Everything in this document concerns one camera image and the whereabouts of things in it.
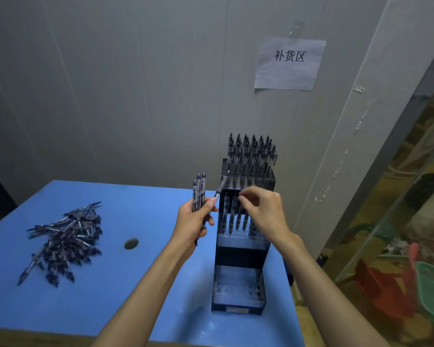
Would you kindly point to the person's right hand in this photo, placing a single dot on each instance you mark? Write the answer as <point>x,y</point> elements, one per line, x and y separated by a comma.
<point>271,216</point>

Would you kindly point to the person's left hand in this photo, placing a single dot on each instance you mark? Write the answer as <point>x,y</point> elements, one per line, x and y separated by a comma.
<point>190,227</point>

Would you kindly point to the grey retractable pen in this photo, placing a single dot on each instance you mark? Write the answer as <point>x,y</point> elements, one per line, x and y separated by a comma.
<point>222,184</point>
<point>199,187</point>
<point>195,193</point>
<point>203,186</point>

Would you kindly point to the black tiered pen display stand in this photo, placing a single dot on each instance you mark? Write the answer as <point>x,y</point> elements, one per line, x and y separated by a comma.
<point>238,256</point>

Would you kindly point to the cluster of grey pens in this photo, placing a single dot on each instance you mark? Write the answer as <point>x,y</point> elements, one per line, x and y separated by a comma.
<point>253,155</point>

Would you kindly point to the pile of grey pens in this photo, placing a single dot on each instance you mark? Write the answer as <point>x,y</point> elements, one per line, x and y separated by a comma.
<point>65,242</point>

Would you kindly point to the person's right forearm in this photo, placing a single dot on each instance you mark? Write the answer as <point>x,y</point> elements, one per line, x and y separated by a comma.
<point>332,296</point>

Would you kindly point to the person's left forearm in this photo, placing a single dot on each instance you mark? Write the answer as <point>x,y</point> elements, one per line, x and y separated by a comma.
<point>144,303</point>

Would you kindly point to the dark blue cloth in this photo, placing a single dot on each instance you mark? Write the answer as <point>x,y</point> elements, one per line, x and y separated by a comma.
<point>288,272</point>

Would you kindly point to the small round metal disc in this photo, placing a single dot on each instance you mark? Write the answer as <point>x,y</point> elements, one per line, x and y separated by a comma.
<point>131,243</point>

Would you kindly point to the blue table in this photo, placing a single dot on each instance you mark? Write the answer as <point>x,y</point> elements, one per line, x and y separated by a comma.
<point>130,213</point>

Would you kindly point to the red plastic stool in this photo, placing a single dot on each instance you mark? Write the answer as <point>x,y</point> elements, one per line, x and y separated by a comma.
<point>383,289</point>

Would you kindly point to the white paper wall sign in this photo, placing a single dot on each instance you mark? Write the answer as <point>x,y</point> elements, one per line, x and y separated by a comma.
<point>289,74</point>

